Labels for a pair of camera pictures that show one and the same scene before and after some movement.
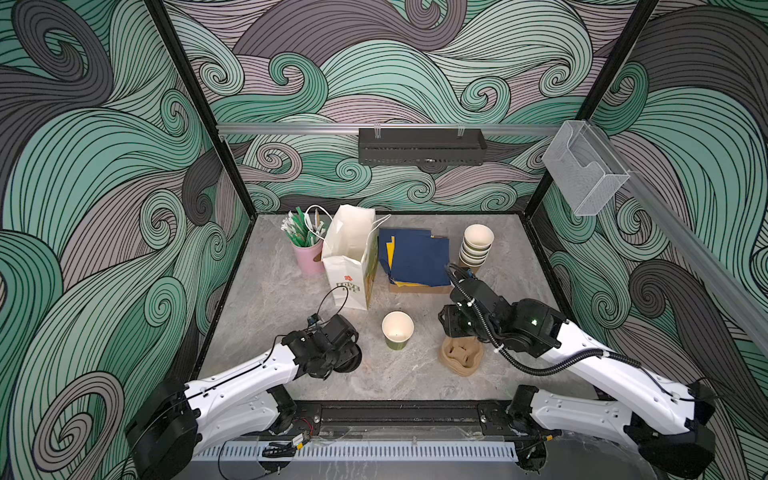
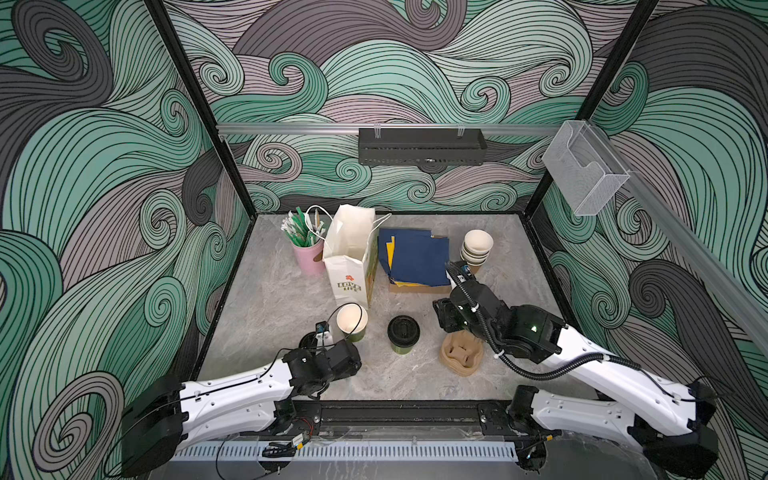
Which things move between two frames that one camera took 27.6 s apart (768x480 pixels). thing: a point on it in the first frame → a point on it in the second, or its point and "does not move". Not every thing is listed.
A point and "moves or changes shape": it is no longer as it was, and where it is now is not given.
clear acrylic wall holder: x=585 y=170 does not move
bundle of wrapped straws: x=301 y=230 does not move
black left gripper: x=349 y=343 → x=351 y=372
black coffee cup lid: x=352 y=364 moves or changes shape
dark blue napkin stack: x=414 y=257 does not move
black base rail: x=398 y=414 does not move
